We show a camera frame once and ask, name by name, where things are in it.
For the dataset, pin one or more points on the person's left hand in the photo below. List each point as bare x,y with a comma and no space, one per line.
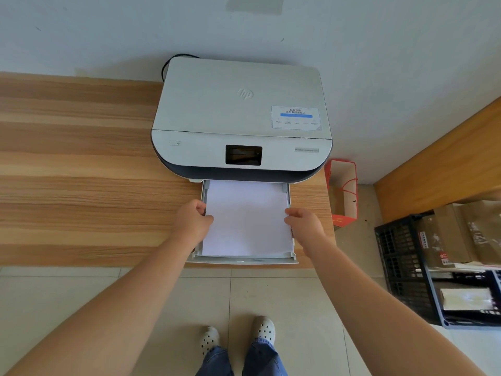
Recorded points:
190,223

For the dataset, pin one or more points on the person's right hand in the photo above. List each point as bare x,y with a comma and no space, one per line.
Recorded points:
307,231

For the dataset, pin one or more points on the person's right thumb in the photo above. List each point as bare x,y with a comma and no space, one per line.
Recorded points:
291,221

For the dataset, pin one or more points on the person's left thumb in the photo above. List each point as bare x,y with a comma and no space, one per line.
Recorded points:
206,221

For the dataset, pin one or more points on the stack of white paper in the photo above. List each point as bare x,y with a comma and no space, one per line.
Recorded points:
246,219

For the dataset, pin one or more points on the person's left forearm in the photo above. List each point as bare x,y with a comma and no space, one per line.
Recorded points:
117,309

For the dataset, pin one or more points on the person's right forearm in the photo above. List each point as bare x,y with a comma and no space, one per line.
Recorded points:
383,317

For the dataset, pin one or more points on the white printer paper tray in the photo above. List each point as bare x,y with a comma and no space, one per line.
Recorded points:
242,260

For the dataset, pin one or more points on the red paper bag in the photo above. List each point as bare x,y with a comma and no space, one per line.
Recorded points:
348,203

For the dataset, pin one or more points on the person's white right clog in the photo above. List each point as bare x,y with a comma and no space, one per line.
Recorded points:
263,330

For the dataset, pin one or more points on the person's white clog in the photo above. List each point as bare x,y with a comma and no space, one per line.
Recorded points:
209,340
263,330

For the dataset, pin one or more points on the white inkjet printer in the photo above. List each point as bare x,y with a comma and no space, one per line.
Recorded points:
235,109

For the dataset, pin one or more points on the black plastic crate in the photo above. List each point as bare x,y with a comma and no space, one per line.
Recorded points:
403,262

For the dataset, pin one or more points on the person's white left clog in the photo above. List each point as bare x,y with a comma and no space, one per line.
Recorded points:
209,340

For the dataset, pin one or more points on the person's right jeans leg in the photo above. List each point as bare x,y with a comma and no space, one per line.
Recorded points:
264,358

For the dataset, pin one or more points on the person's jeans leg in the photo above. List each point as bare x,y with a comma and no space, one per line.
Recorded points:
214,364
264,358

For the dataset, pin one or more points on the person's left jeans leg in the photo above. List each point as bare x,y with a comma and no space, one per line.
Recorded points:
214,364

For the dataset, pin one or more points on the brown cardboard box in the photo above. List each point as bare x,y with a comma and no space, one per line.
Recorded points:
483,231
442,234

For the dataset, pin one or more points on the wooden cabinet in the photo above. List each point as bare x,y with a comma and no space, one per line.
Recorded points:
442,164

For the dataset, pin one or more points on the white wrapped packet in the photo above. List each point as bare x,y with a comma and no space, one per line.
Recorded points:
465,299

